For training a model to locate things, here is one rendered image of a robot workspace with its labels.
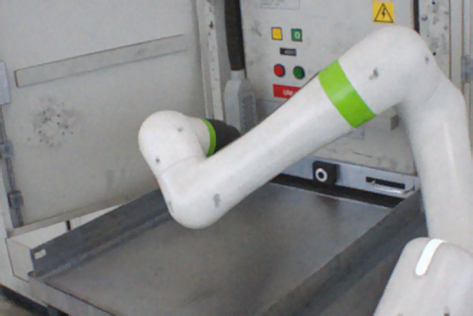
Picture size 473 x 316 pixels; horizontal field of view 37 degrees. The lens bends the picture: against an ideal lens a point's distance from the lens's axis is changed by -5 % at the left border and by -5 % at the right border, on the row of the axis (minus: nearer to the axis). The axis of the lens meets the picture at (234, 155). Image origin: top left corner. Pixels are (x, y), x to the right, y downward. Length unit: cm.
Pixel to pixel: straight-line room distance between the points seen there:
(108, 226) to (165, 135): 43
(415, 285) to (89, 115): 110
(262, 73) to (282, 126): 69
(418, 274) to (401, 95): 35
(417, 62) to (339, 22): 57
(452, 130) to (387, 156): 51
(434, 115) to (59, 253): 85
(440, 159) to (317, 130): 22
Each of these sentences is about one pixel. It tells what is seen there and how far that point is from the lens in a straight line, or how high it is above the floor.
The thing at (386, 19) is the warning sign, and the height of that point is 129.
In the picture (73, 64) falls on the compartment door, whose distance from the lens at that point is 178.
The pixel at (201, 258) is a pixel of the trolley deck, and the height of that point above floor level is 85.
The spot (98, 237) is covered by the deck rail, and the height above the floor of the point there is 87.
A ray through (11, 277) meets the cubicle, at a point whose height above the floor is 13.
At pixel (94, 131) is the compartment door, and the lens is 185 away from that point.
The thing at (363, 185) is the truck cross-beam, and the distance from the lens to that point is 180.
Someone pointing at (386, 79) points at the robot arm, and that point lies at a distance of 117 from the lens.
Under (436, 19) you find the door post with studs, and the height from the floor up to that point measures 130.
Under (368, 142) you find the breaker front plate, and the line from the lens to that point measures 176.
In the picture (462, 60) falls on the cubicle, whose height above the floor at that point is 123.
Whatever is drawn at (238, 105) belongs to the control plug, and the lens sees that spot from 182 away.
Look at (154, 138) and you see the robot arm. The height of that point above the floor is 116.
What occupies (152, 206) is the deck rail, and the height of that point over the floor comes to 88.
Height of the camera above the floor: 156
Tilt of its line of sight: 20 degrees down
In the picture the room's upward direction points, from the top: 5 degrees counter-clockwise
